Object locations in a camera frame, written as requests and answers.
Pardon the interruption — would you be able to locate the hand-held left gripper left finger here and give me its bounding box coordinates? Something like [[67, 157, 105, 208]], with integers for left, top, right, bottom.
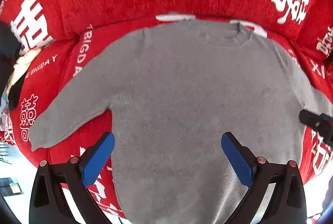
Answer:
[[29, 132, 116, 224]]

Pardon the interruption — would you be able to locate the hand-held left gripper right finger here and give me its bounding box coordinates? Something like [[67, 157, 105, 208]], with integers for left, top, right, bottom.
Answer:
[[221, 132, 307, 224]]

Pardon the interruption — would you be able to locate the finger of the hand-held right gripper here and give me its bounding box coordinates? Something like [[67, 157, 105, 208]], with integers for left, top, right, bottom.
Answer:
[[299, 109, 333, 148]]

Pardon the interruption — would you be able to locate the grey knit sweater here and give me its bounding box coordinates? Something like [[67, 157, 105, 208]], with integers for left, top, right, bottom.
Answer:
[[28, 19, 333, 224]]

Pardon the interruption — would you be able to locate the dark framed floor panel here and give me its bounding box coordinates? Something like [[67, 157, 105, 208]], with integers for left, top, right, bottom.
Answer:
[[0, 177, 22, 196]]

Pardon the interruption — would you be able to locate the black metal rack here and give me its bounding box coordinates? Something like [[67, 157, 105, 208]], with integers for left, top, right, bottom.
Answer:
[[0, 143, 11, 165]]

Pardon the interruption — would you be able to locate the black cloth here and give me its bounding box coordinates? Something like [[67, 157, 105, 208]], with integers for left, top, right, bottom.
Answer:
[[7, 78, 26, 111]]

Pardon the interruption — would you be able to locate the patterned white cloth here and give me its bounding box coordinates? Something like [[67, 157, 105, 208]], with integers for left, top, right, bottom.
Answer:
[[0, 94, 11, 136]]

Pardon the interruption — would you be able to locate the dark cloth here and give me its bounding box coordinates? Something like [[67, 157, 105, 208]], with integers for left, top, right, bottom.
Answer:
[[0, 21, 21, 58]]

